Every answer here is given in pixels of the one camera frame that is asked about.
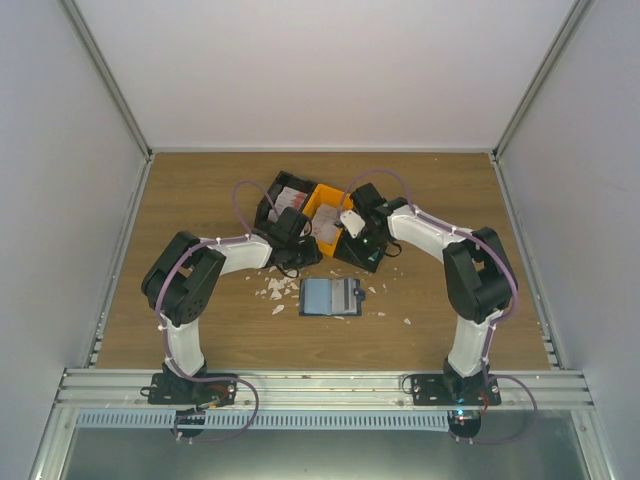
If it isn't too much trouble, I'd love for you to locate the blue card holder wallet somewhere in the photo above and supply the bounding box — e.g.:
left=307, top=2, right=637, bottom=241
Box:
left=299, top=277, right=366, bottom=317

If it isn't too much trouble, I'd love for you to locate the white blossom VIP card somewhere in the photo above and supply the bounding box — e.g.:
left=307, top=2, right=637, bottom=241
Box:
left=331, top=277, right=357, bottom=315

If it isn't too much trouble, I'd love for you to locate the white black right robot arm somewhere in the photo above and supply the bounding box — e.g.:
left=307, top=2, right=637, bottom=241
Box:
left=340, top=183, right=518, bottom=405

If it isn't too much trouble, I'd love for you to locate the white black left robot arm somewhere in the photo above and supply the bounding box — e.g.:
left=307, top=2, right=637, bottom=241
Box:
left=141, top=207, right=322, bottom=404

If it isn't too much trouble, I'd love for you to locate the black right card bin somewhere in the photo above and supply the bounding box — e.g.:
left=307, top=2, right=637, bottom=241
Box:
left=333, top=233, right=387, bottom=273

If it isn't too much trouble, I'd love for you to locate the black card bin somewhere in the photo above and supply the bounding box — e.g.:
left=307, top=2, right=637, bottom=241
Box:
left=254, top=171, right=318, bottom=231
left=333, top=233, right=387, bottom=273

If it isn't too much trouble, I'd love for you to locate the red white card stack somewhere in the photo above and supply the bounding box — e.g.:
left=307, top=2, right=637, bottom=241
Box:
left=267, top=187, right=308, bottom=222

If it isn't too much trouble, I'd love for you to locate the black left card bin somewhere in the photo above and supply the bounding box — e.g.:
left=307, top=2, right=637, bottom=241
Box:
left=254, top=171, right=318, bottom=231

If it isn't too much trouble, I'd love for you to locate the yellow middle card bin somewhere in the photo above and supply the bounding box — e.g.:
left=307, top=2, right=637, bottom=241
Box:
left=302, top=184, right=343, bottom=257

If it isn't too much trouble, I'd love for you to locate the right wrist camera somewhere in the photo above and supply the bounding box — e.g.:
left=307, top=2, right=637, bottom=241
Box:
left=339, top=210, right=366, bottom=239

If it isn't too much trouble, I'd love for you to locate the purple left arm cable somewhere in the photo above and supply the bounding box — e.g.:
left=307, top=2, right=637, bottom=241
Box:
left=154, top=179, right=281, bottom=386

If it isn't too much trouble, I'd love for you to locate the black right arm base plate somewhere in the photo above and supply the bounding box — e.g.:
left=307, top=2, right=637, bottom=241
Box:
left=401, top=373, right=502, bottom=407

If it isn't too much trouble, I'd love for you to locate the grey slotted cable duct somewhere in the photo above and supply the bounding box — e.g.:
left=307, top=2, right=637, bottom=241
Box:
left=76, top=409, right=449, bottom=432

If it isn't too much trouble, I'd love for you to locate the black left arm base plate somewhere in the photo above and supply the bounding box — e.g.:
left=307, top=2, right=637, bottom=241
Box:
left=140, top=371, right=238, bottom=409

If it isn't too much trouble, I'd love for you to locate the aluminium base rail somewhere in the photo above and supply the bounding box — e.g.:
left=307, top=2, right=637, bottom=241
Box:
left=55, top=369, right=594, bottom=410

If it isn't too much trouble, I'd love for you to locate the aluminium corner post left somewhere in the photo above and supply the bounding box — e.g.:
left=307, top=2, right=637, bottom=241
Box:
left=57, top=0, right=154, bottom=161

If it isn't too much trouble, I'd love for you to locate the aluminium corner post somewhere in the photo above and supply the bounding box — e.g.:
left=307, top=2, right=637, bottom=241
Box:
left=490, top=0, right=593, bottom=163
left=57, top=0, right=154, bottom=161

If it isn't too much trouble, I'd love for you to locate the aluminium corner post right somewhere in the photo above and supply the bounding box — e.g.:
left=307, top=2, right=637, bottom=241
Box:
left=490, top=0, right=593, bottom=163

